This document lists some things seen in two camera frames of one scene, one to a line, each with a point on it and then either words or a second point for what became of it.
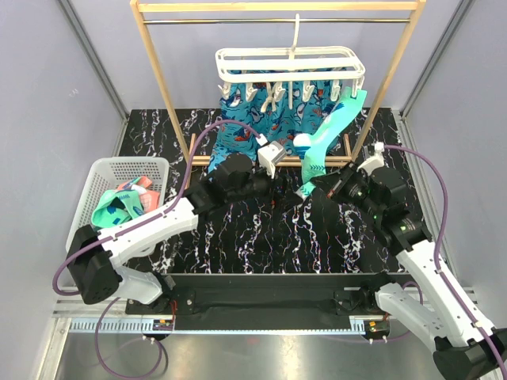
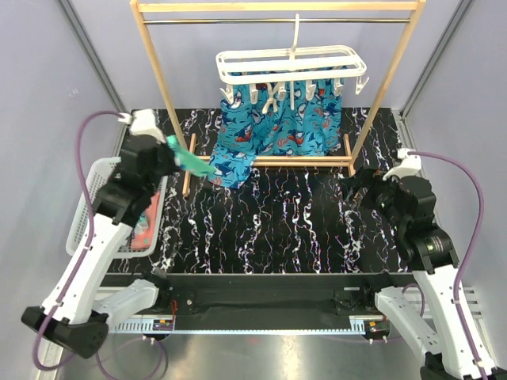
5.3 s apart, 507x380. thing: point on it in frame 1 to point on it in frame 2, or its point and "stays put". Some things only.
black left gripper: [289, 197] to [165, 149]
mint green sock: [314, 161] to [188, 161]
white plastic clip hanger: [278, 66] stays put
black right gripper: [333, 185] to [366, 178]
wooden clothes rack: [416, 7] stays put
